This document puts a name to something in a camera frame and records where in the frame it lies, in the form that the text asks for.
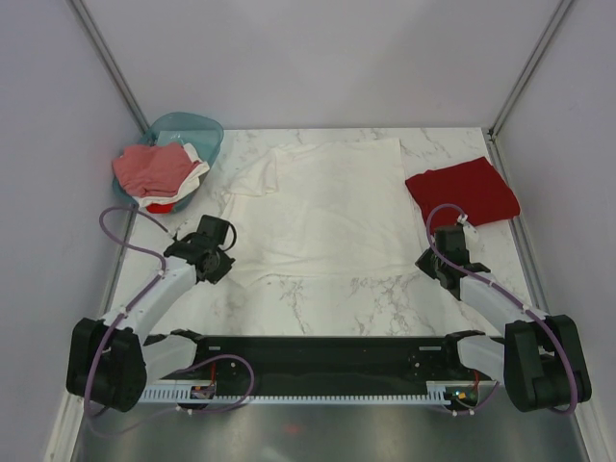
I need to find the white t shirt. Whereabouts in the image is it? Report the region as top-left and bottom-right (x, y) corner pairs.
(222, 139), (422, 287)

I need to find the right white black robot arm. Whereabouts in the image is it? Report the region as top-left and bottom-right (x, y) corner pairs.
(416, 224), (592, 413)

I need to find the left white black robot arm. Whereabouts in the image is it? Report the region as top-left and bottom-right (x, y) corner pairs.
(65, 215), (238, 412)

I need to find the folded red t shirt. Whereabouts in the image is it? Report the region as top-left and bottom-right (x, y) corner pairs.
(405, 158), (521, 230)

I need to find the white shirt red trim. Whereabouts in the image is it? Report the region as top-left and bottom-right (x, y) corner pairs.
(133, 143), (210, 215)

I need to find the pink t shirt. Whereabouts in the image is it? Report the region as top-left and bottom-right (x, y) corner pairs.
(112, 142), (200, 197)

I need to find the teal plastic basket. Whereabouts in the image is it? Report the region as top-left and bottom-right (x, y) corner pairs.
(113, 112), (223, 212)

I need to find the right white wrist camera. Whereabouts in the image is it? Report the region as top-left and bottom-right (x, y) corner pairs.
(456, 215), (480, 244)

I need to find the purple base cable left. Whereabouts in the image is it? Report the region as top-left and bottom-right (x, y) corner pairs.
(175, 354), (256, 416)

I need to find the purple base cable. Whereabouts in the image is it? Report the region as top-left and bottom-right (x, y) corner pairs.
(445, 379), (500, 418)
(175, 354), (256, 416)

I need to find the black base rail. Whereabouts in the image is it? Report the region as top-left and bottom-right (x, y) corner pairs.
(173, 336), (489, 396)

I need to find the white slotted cable duct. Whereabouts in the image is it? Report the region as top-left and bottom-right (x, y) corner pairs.
(139, 380), (450, 405)

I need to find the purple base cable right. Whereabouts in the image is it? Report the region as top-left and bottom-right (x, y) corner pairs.
(445, 379), (500, 418)

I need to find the left aluminium frame post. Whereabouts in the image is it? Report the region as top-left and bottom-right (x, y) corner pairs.
(66, 0), (149, 133)

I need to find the aluminium frame post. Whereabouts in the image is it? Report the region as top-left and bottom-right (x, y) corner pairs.
(66, 0), (149, 133)
(485, 0), (577, 141)

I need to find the right aluminium frame post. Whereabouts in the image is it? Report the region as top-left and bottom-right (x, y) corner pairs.
(485, 0), (577, 141)

